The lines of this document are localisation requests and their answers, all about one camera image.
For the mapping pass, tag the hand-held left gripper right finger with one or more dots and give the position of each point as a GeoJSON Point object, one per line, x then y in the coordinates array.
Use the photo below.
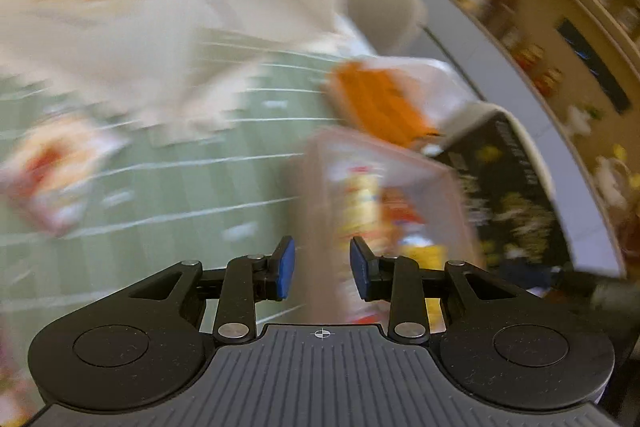
{"type": "Point", "coordinates": [361, 273]}

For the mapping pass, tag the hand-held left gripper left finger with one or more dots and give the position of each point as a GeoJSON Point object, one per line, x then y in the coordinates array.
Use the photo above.
{"type": "Point", "coordinates": [285, 268]}

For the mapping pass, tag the green striped tablecloth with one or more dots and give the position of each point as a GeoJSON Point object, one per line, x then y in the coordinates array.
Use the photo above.
{"type": "Point", "coordinates": [190, 187]}

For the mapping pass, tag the dark blue cloth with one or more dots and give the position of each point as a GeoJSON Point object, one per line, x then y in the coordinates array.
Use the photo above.
{"type": "Point", "coordinates": [530, 274]}

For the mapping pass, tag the black printed box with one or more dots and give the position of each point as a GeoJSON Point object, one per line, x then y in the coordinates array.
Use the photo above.
{"type": "Point", "coordinates": [510, 192]}

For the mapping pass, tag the orange bag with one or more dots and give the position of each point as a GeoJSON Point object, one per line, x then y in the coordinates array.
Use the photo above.
{"type": "Point", "coordinates": [377, 99]}

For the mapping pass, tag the white plastic bag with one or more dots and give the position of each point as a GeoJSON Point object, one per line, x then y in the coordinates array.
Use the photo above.
{"type": "Point", "coordinates": [440, 87]}
{"type": "Point", "coordinates": [150, 7]}

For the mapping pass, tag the red yellow noodle snack packet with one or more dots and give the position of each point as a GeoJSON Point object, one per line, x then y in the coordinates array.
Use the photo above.
{"type": "Point", "coordinates": [50, 172]}

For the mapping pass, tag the beige chair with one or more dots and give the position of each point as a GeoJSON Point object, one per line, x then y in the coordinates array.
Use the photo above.
{"type": "Point", "coordinates": [385, 9]}

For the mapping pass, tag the wooden shelf with jars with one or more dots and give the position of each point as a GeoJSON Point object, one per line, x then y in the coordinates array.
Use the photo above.
{"type": "Point", "coordinates": [555, 22]}

